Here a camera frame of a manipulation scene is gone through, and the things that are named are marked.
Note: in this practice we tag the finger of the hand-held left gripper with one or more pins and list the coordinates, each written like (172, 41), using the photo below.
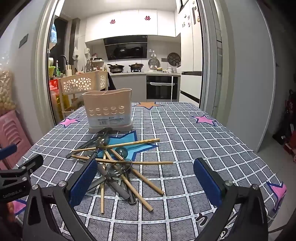
(7, 151)
(32, 163)

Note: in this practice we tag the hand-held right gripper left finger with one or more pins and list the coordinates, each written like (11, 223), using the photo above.
(83, 183)

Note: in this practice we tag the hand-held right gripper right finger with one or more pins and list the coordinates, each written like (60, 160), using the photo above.
(208, 180)

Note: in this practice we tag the bamboo chopstick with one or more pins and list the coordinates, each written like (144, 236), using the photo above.
(143, 199)
(102, 199)
(150, 162)
(138, 143)
(152, 184)

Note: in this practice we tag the dark transparent plastic spoon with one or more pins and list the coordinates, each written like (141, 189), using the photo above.
(105, 131)
(121, 151)
(101, 141)
(119, 168)

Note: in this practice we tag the beige plastic utensil holder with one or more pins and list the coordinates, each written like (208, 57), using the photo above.
(107, 109)

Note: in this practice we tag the pink plastic stool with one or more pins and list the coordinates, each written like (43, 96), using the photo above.
(11, 134)

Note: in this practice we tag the grey checked star tablecloth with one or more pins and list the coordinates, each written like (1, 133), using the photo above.
(185, 139)

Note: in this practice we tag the bag of pale round snacks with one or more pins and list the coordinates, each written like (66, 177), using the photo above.
(7, 92)

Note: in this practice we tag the red labelled box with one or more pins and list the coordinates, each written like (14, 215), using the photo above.
(53, 84)

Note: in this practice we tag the beige flower-cutout plastic basket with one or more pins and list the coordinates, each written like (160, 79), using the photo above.
(81, 83)

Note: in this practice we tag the black built-in oven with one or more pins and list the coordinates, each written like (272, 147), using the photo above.
(159, 89)

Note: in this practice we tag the black kitchen faucet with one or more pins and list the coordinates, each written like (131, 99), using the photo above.
(64, 60)

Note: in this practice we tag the white hanging plastic bag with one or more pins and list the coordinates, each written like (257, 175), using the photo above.
(75, 54)

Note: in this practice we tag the black wok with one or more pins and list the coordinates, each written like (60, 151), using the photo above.
(116, 67)

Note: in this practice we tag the round metal steamer rack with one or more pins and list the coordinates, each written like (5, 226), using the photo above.
(174, 59)

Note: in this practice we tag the black lidded cooking pot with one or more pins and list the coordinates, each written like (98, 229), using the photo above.
(136, 66)

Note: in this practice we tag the white refrigerator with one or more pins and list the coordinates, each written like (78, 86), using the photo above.
(192, 53)

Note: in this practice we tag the round pot lid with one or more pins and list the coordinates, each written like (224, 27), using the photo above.
(153, 63)

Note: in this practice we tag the black range hood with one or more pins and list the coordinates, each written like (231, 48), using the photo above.
(126, 48)

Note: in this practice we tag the white upper kitchen cabinets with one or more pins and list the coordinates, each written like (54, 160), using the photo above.
(129, 25)

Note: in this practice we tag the grey wall switch panel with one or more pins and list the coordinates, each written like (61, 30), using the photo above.
(24, 39)

